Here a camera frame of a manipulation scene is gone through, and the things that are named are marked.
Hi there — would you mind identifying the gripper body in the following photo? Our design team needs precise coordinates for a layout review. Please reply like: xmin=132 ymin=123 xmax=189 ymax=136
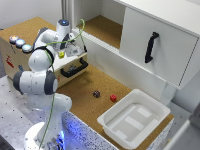
xmin=67 ymin=34 xmax=88 ymax=58

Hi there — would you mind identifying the yellow block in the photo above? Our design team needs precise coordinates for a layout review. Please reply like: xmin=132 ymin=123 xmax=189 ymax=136
xmin=58 ymin=50 xmax=65 ymax=59

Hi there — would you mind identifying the wooden drawer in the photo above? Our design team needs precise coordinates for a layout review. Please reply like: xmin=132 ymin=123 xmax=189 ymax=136
xmin=50 ymin=49 xmax=90 ymax=89

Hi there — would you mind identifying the wooden drawer box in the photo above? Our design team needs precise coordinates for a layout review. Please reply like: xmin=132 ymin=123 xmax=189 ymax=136
xmin=0 ymin=16 xmax=90 ymax=92

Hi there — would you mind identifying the white cabinet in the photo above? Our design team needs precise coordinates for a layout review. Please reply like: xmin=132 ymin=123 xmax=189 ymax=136
xmin=61 ymin=0 xmax=200 ymax=108

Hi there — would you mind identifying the green button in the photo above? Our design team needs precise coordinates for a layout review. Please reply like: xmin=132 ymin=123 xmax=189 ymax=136
xmin=21 ymin=43 xmax=34 ymax=54

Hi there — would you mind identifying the purple block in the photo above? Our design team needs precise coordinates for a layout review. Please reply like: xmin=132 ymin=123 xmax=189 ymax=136
xmin=92 ymin=90 xmax=101 ymax=99

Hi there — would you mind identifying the blue button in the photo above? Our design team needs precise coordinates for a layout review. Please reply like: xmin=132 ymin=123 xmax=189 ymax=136
xmin=14 ymin=38 xmax=27 ymax=49

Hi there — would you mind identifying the pink block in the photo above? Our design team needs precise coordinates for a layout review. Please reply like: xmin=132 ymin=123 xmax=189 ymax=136
xmin=109 ymin=94 xmax=118 ymax=103

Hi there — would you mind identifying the red button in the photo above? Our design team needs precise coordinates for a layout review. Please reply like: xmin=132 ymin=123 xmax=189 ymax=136
xmin=8 ymin=34 xmax=20 ymax=45

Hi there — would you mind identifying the white sliding door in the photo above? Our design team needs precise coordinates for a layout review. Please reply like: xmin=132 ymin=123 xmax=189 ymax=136
xmin=118 ymin=6 xmax=200 ymax=89

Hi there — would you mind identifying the white plastic box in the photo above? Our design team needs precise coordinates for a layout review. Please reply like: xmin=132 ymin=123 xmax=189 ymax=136
xmin=96 ymin=88 xmax=172 ymax=150

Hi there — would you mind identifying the black drawer handle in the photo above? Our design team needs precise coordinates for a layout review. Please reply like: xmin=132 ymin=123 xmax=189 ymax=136
xmin=60 ymin=59 xmax=90 ymax=79

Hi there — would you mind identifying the green cable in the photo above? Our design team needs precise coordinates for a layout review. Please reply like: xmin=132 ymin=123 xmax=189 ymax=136
xmin=37 ymin=18 xmax=87 ymax=150

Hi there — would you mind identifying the black door handle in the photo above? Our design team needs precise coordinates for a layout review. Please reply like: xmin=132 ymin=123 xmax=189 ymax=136
xmin=144 ymin=31 xmax=160 ymax=64

